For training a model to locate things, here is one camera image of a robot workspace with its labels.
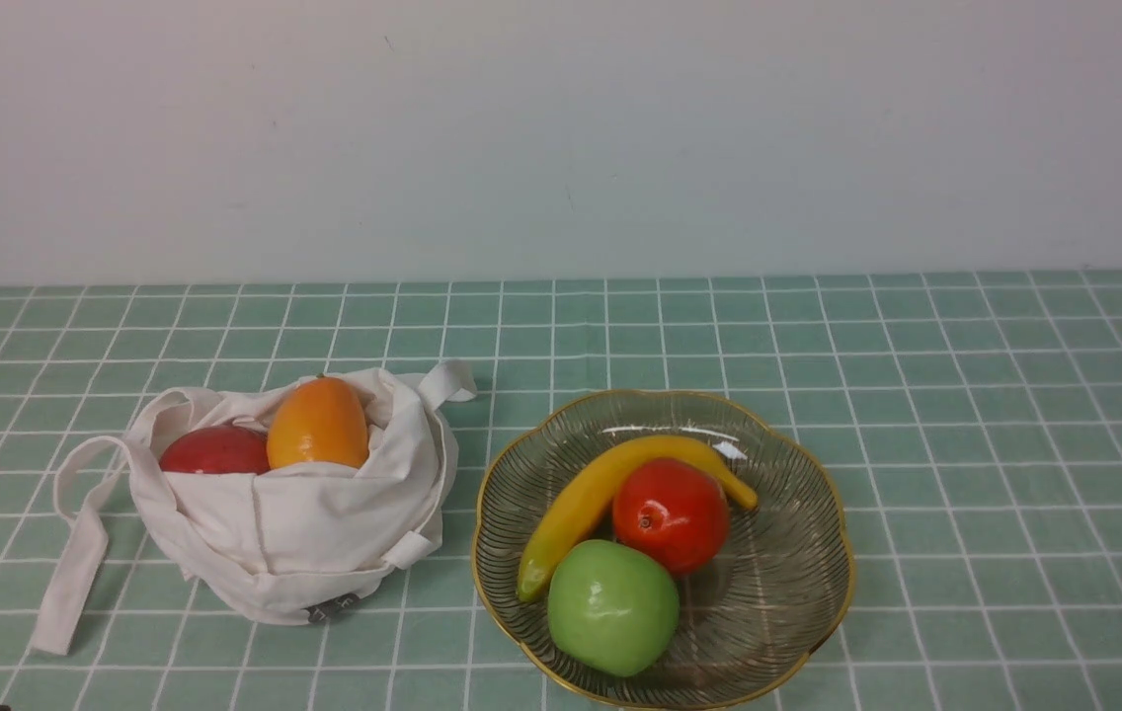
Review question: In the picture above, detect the yellow banana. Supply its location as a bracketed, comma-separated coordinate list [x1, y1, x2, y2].
[517, 434, 758, 603]

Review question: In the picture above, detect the glass bowl with gold rim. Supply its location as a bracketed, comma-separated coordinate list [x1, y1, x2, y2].
[471, 390, 857, 710]

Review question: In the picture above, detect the green apple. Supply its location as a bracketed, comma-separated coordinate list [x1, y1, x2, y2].
[548, 539, 681, 676]

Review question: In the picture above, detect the orange yellow mango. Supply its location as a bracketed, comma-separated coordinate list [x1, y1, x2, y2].
[267, 376, 368, 469]

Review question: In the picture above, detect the red apple in bag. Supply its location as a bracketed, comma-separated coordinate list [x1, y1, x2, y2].
[159, 424, 272, 474]

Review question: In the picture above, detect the white cloth bag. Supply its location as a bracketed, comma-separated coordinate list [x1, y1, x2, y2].
[29, 359, 478, 656]

